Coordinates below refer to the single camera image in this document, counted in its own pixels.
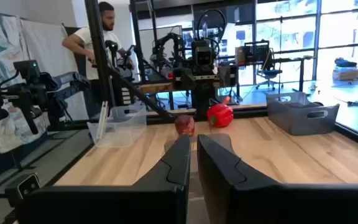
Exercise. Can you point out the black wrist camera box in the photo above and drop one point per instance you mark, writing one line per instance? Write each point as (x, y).
(204, 58)

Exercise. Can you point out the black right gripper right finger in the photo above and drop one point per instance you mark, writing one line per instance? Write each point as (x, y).
(291, 205)

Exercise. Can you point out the white cloth screen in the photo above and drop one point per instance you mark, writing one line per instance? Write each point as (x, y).
(45, 46)

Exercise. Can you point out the black metal frame post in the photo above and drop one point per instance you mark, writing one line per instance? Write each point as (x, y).
(96, 46)

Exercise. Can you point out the black perforated panel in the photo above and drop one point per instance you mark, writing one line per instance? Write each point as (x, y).
(256, 53)

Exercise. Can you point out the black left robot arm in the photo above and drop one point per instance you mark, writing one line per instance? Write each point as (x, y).
(204, 115)

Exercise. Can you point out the small black camera box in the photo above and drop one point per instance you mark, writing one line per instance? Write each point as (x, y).
(23, 186)

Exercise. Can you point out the red bell pepper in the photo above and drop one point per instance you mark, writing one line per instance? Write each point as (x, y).
(221, 116)

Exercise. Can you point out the black robot arm, grey sleeve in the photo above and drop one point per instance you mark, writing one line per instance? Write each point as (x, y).
(26, 93)

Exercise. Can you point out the red apple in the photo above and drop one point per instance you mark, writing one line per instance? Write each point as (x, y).
(184, 124)

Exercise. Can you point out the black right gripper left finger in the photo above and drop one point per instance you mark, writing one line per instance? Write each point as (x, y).
(120, 205)

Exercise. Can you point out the stacked cardboard boxes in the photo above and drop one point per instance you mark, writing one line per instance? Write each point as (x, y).
(346, 74)

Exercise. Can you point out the clear plastic bin left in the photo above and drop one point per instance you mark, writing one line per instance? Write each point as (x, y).
(294, 121)

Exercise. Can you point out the clear plastic bin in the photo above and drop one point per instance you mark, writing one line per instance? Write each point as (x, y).
(120, 130)
(294, 121)

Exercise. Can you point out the person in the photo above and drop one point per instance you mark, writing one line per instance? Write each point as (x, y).
(85, 37)

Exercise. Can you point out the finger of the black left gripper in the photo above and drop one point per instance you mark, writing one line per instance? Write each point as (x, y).
(210, 96)
(199, 96)

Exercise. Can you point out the blue office chair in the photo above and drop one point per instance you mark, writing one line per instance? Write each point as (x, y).
(270, 73)

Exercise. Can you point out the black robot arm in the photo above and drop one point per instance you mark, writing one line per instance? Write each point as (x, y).
(112, 46)
(174, 39)

